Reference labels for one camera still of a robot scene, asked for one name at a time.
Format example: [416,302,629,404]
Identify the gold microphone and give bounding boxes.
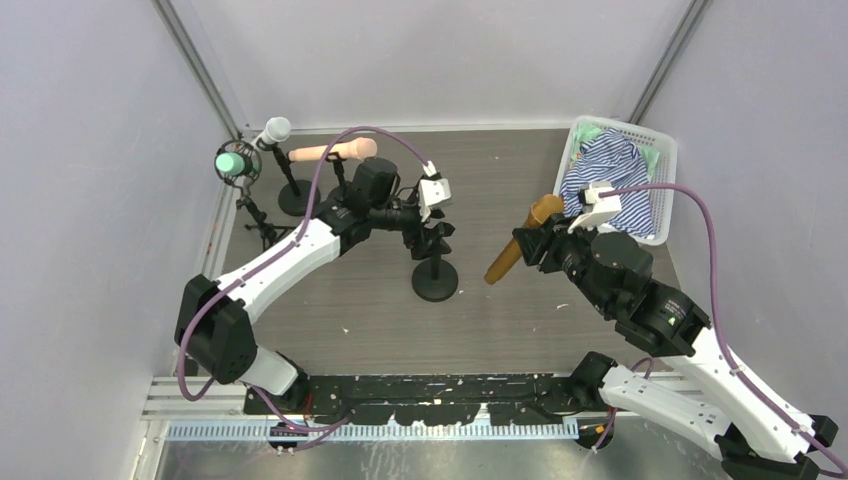
[484,194,565,285]

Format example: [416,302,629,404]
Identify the black stand with clip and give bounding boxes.
[411,238,459,302]

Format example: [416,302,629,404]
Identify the black shock mount stand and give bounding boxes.
[321,152,351,209]

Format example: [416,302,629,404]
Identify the pink microphone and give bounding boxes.
[288,137,378,162]

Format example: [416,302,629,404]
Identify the white microphone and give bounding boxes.
[251,117,292,151]

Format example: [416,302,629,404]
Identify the green microphone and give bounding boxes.
[214,152,247,177]

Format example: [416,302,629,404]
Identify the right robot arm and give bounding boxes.
[512,215,838,479]

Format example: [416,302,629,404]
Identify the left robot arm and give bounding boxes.
[174,158,454,395]

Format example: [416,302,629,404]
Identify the blue striped cloth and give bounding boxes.
[559,128,655,238]

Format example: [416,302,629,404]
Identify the white plastic basket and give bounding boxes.
[552,115,678,246]

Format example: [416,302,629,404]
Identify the green cloth in basket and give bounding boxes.
[567,123,661,179]

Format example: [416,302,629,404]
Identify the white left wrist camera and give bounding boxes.
[418,178,453,223]

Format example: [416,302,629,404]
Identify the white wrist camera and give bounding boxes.
[568,181,622,234]
[418,178,453,223]

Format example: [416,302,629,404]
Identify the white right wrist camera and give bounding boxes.
[568,181,622,234]

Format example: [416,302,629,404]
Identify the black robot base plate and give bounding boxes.
[244,373,609,426]

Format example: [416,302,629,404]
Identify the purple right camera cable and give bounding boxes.
[589,183,848,478]

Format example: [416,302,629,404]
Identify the aluminium frame rail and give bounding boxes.
[140,129,256,423]

